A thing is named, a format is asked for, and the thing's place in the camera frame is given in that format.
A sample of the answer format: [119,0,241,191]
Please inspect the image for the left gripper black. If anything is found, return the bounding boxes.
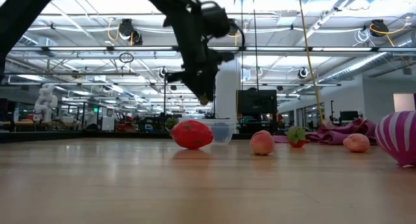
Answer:
[166,34,235,104]

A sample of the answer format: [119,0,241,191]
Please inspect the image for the dark blue bumpy fruit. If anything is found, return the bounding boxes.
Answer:
[213,122,233,142]

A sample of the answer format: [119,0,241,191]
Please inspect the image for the large red fruit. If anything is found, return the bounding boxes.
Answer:
[170,119,215,151]

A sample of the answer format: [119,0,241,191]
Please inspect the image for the reddish pink peach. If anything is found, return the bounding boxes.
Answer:
[249,129,276,156]

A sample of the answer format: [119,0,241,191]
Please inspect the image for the small strawberry green leaves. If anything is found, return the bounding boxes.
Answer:
[284,126,307,149]

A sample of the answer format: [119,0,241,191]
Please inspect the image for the pale pink peach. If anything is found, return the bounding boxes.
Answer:
[342,132,371,154]

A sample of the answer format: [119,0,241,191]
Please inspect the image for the purple white striped vegetable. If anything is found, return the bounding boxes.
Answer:
[374,110,416,168]

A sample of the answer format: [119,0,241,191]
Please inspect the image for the clear plastic tupperware container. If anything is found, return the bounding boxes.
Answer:
[177,117,239,145]

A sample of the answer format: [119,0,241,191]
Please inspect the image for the white pillar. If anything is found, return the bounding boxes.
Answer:
[214,56,241,120]

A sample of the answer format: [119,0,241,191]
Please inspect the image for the black rectangular screen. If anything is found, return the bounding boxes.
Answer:
[236,87,279,134]

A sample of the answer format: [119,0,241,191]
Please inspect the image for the purple cloth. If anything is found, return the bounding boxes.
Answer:
[272,117,380,145]

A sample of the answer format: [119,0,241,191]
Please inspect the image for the small black monitor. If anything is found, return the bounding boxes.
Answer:
[339,110,359,123]

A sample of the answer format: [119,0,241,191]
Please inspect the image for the white humanoid robot figure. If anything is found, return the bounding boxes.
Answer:
[33,83,59,123]

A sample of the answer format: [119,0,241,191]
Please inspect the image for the thin black hanging cable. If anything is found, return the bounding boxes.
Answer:
[252,0,260,91]
[240,0,244,90]

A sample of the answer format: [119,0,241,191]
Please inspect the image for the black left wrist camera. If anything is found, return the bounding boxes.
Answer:
[200,0,233,40]

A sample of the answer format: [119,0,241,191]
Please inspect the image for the yellow hanging cable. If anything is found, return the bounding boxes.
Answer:
[297,0,325,126]

